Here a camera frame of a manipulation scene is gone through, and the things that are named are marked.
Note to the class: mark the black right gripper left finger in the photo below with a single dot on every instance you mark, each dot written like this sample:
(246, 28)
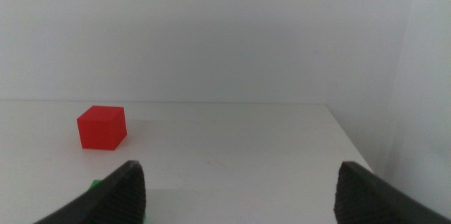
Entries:
(120, 199)

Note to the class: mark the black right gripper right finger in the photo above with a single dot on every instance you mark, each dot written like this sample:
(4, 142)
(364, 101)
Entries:
(363, 203)

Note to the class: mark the green cube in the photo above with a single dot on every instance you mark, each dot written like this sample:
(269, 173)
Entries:
(94, 184)

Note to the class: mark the red cube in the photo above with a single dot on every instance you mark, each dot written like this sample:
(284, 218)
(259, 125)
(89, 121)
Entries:
(102, 130)

